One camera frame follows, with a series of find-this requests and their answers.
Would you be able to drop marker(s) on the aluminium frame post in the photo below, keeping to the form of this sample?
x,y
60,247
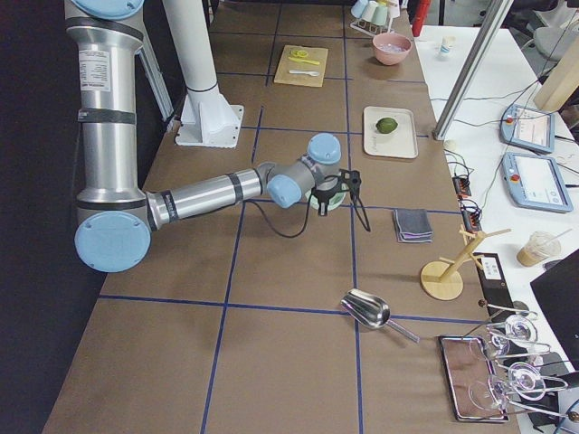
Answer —
x,y
495,15

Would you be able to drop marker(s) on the green cup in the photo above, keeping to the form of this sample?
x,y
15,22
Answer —
x,y
380,16

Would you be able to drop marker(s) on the white plastic spoon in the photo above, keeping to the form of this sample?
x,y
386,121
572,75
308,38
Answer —
x,y
303,72

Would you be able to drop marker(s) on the black usb hub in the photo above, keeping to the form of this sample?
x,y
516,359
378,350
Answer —
x,y
462,186

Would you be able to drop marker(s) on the upper teach pendant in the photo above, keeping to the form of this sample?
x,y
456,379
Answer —
x,y
528,128

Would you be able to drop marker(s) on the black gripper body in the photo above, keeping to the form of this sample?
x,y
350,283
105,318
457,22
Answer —
x,y
324,195

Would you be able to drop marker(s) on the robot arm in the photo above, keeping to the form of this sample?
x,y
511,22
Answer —
x,y
115,217

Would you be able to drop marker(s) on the teach pendant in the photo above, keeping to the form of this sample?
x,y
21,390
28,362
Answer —
x,y
535,182
528,128

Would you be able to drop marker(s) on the red object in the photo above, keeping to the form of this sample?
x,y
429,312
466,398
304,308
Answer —
x,y
420,16

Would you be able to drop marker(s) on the green avocado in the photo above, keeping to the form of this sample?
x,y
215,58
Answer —
x,y
386,125

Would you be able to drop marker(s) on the white cup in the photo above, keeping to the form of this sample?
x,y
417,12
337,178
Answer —
x,y
368,12

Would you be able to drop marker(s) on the pink bowl with ice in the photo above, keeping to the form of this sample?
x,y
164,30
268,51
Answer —
x,y
391,48

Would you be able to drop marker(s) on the black box with label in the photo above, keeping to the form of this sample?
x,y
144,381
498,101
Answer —
x,y
492,280

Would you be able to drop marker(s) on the iced coffee cup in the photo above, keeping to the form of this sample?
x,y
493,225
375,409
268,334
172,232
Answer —
x,y
540,246

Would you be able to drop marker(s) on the green ceramic bowl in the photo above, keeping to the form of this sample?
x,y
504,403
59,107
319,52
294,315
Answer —
x,y
333,197

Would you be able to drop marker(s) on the metal scoop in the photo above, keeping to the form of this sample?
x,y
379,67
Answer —
x,y
372,312

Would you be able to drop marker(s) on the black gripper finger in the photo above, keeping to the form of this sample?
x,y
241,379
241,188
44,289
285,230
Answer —
x,y
322,209

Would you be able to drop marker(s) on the wooden mug stand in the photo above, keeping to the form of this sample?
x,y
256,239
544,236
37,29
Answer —
x,y
441,279

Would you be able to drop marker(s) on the yellow plastic knife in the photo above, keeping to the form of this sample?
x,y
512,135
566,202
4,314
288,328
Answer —
x,y
304,60

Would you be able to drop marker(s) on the lemon slice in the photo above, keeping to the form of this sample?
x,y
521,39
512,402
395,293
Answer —
x,y
299,54

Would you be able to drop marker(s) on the lower teach pendant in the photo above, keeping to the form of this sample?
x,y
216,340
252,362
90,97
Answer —
x,y
535,182

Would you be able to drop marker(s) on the white rabbit tray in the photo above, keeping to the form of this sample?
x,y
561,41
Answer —
x,y
402,143

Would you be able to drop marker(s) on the white camera mast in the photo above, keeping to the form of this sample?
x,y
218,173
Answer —
x,y
207,119

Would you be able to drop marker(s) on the wooden cutting board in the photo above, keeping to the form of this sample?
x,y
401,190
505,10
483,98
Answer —
x,y
282,75

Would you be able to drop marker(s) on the grey folded cloth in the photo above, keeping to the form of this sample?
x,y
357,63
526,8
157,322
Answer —
x,y
412,225

